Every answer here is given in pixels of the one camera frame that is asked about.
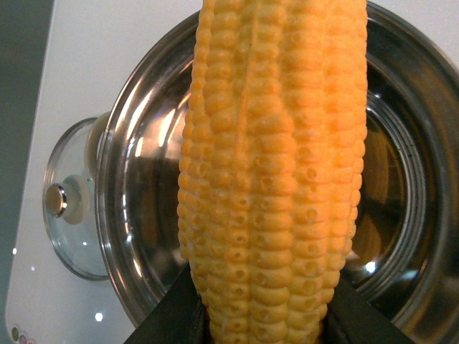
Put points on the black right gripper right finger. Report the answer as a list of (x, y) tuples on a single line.
[(351, 319)]

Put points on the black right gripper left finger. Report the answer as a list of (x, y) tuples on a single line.
[(180, 317)]

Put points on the glass pot lid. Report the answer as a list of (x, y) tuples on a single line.
[(68, 199)]

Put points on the yellow corn cob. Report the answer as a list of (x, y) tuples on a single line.
[(271, 163)]

